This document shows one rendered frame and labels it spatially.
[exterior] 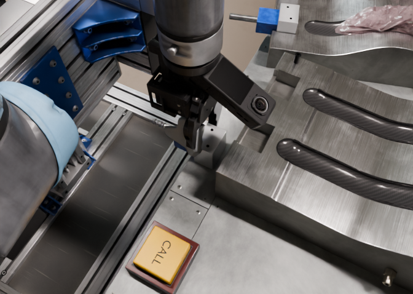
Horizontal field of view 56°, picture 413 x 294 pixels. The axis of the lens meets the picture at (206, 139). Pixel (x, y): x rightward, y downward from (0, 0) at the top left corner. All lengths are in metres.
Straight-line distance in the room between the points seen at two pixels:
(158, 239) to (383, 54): 0.50
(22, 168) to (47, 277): 1.03
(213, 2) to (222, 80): 0.12
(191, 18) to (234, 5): 1.76
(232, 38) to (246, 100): 1.50
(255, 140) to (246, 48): 1.35
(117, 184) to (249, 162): 0.82
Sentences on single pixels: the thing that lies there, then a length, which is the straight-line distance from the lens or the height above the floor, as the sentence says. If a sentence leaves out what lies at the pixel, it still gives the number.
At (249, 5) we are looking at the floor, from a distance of 2.17.
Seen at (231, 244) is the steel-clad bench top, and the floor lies 0.80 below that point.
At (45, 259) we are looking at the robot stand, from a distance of 1.31.
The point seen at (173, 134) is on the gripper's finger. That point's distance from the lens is 0.59.
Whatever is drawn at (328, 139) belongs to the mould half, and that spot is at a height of 0.89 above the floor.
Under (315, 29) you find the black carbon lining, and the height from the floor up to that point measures 0.85.
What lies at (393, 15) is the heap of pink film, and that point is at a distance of 0.79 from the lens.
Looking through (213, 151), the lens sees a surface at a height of 0.85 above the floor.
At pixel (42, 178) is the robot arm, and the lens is 0.29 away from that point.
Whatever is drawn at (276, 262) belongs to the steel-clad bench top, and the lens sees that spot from 0.61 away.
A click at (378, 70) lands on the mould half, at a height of 0.84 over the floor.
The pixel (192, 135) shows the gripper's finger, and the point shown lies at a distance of 0.53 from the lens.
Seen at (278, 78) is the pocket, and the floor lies 0.87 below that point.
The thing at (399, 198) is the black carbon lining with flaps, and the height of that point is 0.89.
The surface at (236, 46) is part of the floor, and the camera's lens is 1.94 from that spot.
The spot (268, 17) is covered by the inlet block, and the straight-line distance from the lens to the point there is 0.79.
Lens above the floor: 1.39
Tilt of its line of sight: 59 degrees down
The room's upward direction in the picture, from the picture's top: straight up
